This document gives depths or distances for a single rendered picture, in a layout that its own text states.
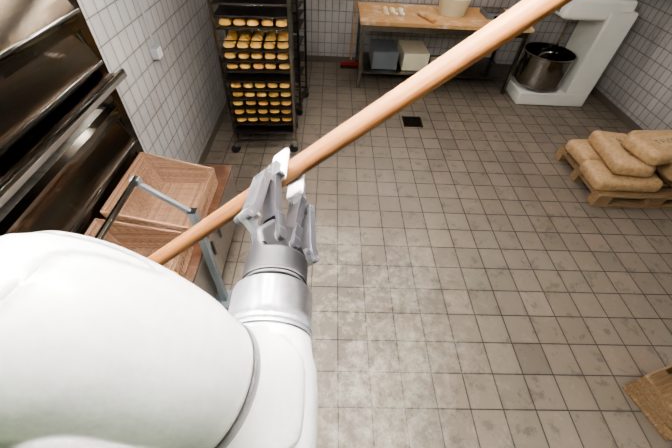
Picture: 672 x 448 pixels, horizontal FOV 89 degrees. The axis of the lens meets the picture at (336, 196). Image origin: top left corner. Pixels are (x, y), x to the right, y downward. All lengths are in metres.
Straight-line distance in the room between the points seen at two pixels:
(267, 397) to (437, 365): 2.30
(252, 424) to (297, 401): 0.05
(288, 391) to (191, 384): 0.10
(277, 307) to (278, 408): 0.09
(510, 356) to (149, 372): 2.64
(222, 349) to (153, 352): 0.05
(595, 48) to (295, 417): 5.45
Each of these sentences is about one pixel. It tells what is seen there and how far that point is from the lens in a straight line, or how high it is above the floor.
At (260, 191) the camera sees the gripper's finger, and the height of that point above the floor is 2.01.
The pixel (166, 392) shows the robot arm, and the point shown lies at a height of 2.11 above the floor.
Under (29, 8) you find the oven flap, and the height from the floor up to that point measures 1.80.
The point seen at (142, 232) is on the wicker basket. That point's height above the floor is 0.74.
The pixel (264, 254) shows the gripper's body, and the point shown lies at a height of 1.99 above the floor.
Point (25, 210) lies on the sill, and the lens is 1.98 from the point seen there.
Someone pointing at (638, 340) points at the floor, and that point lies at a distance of 3.36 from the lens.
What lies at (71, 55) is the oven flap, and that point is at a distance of 2.26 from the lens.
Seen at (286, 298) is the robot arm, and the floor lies 2.00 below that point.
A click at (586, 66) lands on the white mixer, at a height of 0.57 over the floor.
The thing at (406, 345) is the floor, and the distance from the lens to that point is 2.55.
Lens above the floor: 2.31
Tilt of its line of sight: 45 degrees down
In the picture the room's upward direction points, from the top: 4 degrees clockwise
